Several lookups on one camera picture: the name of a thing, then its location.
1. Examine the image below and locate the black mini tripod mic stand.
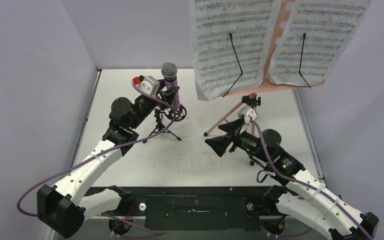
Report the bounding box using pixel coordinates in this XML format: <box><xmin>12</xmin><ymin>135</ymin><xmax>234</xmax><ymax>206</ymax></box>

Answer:
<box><xmin>148</xmin><ymin>104</ymin><xmax>187</xmax><ymax>141</ymax></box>

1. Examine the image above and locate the purple glitter microphone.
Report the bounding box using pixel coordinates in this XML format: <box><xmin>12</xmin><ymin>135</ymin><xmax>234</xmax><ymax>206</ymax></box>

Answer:
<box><xmin>161</xmin><ymin>62</ymin><xmax>181</xmax><ymax>111</ymax></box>

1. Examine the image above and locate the sheet music page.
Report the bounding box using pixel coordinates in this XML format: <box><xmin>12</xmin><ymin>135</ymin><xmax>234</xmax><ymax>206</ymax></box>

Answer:
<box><xmin>189</xmin><ymin>0</ymin><xmax>282</xmax><ymax>101</ymax></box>
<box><xmin>267</xmin><ymin>0</ymin><xmax>372</xmax><ymax>87</ymax></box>

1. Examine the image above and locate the pink music stand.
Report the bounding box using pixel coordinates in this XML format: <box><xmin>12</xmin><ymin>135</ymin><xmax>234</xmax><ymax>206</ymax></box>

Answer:
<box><xmin>203</xmin><ymin>0</ymin><xmax>326</xmax><ymax>167</ymax></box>

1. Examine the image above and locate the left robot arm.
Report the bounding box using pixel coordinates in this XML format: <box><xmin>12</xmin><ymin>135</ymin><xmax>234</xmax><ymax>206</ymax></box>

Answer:
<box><xmin>36</xmin><ymin>75</ymin><xmax>180</xmax><ymax>238</ymax></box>

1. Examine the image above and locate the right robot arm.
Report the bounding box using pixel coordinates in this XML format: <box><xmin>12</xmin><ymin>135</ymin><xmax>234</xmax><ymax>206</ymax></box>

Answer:
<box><xmin>204</xmin><ymin>117</ymin><xmax>380</xmax><ymax>240</ymax></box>

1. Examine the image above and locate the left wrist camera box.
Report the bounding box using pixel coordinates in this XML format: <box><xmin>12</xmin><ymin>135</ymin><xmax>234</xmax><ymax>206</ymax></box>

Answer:
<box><xmin>132</xmin><ymin>75</ymin><xmax>160</xmax><ymax>96</ymax></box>

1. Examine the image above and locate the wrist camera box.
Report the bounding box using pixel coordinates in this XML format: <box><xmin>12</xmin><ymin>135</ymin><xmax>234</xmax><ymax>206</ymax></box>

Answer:
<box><xmin>132</xmin><ymin>75</ymin><xmax>160</xmax><ymax>96</ymax></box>
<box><xmin>237</xmin><ymin>105</ymin><xmax>258</xmax><ymax>124</ymax></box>

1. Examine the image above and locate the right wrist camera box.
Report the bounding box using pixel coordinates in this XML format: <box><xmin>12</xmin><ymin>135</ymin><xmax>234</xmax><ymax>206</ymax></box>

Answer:
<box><xmin>237</xmin><ymin>105</ymin><xmax>258</xmax><ymax>124</ymax></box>

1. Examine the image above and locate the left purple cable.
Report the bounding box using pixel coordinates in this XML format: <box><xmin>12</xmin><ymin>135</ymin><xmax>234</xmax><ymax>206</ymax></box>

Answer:
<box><xmin>16</xmin><ymin>81</ymin><xmax>178</xmax><ymax>239</ymax></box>

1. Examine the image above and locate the purple cable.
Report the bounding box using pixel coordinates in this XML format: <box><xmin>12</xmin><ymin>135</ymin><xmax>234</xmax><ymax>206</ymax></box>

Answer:
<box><xmin>249</xmin><ymin>119</ymin><xmax>373</xmax><ymax>240</ymax></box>
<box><xmin>16</xmin><ymin>81</ymin><xmax>178</xmax><ymax>239</ymax></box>

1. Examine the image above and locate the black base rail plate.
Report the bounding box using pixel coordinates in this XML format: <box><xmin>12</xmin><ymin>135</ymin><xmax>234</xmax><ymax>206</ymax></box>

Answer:
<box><xmin>107</xmin><ymin>186</ymin><xmax>285</xmax><ymax>236</ymax></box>

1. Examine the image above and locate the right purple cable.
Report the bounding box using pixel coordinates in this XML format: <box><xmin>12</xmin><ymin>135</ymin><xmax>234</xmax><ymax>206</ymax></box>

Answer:
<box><xmin>249</xmin><ymin>119</ymin><xmax>373</xmax><ymax>240</ymax></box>

